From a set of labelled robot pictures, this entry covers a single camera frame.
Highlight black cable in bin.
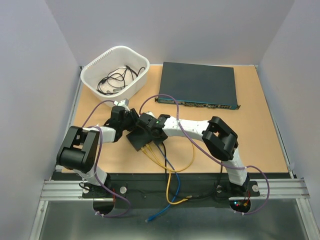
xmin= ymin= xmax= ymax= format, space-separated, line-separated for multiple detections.
xmin=96 ymin=65 xmax=146 ymax=96

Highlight black ethernet cable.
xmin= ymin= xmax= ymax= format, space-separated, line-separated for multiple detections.
xmin=157 ymin=142 xmax=225 ymax=201

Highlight aluminium rail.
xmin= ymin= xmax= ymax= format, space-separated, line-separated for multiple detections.
xmin=40 ymin=178 xmax=310 ymax=201

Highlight yellow ethernet cable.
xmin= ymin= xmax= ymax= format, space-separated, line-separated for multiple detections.
xmin=141 ymin=139 xmax=196 ymax=205

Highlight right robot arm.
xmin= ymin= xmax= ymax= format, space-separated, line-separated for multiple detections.
xmin=136 ymin=113 xmax=250 ymax=195

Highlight blue ethernet cable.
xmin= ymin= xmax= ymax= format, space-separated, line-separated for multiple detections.
xmin=146 ymin=144 xmax=183 ymax=223

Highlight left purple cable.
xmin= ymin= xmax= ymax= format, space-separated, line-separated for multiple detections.
xmin=81 ymin=99 xmax=133 ymax=219

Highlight white plastic bin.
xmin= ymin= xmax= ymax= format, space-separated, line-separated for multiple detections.
xmin=80 ymin=45 xmax=150 ymax=102

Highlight small black network switch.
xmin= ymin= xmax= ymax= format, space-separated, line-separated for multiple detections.
xmin=126 ymin=128 xmax=153 ymax=152

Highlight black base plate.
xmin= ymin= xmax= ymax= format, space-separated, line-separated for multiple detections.
xmin=79 ymin=173 xmax=259 ymax=213

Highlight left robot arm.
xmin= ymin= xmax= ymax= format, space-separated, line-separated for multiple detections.
xmin=56 ymin=106 xmax=139 ymax=197

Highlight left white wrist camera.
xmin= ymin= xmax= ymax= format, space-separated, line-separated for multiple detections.
xmin=113 ymin=98 xmax=129 ymax=109

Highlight large teal network switch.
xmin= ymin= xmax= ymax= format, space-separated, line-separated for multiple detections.
xmin=155 ymin=62 xmax=240 ymax=110

